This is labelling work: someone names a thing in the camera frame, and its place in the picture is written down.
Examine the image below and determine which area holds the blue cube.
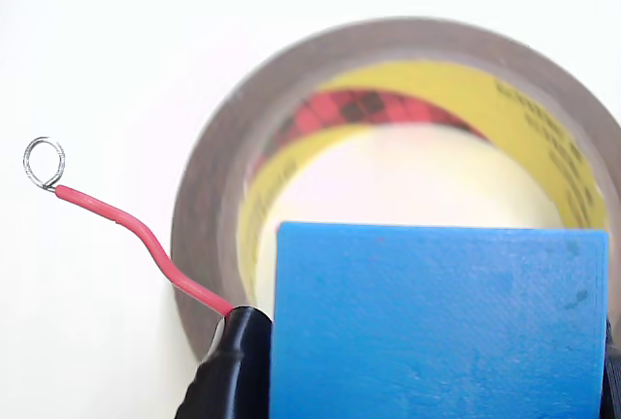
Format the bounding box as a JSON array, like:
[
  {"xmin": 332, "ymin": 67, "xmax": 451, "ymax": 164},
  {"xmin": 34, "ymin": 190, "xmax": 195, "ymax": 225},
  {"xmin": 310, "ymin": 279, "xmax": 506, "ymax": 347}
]
[{"xmin": 268, "ymin": 220, "xmax": 610, "ymax": 419}]

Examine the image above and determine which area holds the brown roll of tape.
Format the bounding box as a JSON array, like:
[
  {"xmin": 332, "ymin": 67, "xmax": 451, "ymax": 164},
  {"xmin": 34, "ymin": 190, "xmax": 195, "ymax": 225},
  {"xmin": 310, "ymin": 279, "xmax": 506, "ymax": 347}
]
[{"xmin": 170, "ymin": 16, "xmax": 621, "ymax": 368}]

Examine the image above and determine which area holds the red wire with metal loop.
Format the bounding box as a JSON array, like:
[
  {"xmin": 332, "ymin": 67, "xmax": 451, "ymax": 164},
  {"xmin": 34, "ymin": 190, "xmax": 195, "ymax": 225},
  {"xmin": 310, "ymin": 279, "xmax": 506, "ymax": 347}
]
[{"xmin": 22, "ymin": 136, "xmax": 235, "ymax": 317}]

